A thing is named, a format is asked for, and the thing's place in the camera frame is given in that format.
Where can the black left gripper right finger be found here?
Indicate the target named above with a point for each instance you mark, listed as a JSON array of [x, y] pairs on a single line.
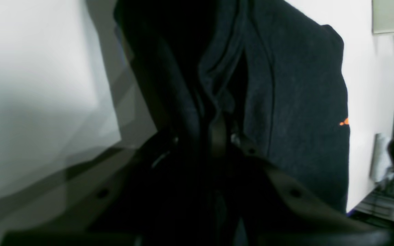
[[266, 207]]

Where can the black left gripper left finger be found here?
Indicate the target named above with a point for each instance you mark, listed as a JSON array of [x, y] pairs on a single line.
[[159, 199]]

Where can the black T-shirt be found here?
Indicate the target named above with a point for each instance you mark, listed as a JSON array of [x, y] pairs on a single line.
[[275, 70]]

